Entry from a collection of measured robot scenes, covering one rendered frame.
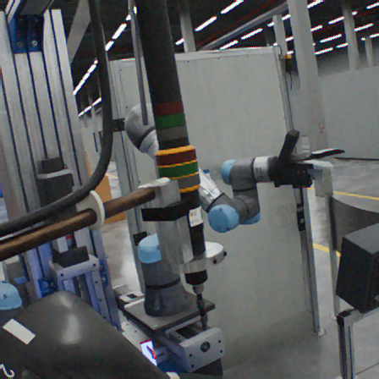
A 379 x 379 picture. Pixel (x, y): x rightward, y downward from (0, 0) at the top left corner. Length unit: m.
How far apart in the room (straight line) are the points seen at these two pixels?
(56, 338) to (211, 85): 2.13
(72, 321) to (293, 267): 2.46
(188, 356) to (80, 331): 0.77
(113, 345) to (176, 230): 0.17
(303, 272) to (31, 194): 2.08
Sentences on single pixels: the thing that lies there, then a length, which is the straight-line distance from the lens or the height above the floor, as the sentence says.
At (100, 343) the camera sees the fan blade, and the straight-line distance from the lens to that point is 0.51.
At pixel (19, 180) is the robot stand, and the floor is 1.52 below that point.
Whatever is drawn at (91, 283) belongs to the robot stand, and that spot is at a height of 1.17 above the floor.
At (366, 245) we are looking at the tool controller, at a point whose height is 1.24.
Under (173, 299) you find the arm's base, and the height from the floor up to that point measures 1.08.
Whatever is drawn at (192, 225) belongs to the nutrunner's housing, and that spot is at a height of 1.50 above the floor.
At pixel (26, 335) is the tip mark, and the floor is 1.41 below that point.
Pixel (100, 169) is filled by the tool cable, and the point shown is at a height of 1.58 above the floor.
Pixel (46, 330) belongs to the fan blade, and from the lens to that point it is 0.50.
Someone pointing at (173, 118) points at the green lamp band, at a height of 1.61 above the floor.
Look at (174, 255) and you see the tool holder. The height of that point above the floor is 1.48.
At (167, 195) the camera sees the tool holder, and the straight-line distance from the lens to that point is 0.41.
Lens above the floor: 1.61
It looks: 9 degrees down
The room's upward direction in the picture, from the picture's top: 9 degrees counter-clockwise
